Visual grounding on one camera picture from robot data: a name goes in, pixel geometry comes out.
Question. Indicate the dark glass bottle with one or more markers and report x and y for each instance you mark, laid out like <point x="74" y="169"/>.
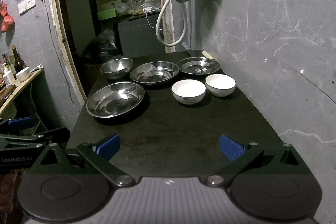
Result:
<point x="19" y="64"/>

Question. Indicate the green box on shelf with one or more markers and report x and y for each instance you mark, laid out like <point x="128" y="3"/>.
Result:
<point x="106" y="14"/>

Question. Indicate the red bag on wall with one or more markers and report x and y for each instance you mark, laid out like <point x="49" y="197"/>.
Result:
<point x="7" y="20"/>

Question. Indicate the white bowl on shelf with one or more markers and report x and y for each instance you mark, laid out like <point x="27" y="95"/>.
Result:
<point x="23" y="74"/>

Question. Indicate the steel plate with sticker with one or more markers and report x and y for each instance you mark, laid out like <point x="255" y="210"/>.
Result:
<point x="198" y="66"/>

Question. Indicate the dark grey cabinet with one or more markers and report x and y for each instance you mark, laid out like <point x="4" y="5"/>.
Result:
<point x="138" y="38"/>

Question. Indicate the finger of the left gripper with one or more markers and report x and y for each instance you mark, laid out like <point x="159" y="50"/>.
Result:
<point x="19" y="122"/>
<point x="60" y="136"/>

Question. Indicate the white pump bottle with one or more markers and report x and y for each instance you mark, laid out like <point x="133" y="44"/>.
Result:
<point x="8" y="76"/>

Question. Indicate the white ceramic bowl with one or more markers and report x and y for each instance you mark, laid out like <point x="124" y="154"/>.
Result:
<point x="220" y="85"/>
<point x="189" y="91"/>

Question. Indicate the white wall switch plate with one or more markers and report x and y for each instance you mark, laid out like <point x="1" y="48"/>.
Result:
<point x="25" y="5"/>

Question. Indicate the wooden side shelf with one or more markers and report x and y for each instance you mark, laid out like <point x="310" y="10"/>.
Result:
<point x="20" y="86"/>

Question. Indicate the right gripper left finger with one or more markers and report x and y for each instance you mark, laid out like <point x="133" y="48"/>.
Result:
<point x="98" y="156"/>

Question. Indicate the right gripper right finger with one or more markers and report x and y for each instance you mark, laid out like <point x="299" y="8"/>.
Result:
<point x="240" y="157"/>

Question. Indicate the large steel plate front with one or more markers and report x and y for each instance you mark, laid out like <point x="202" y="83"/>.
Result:
<point x="115" y="99"/>

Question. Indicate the black garbage bag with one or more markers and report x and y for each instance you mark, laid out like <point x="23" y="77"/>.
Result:
<point x="101" y="49"/>

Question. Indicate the deep steel bowl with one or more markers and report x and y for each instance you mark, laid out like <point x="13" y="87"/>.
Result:
<point x="117" y="68"/>

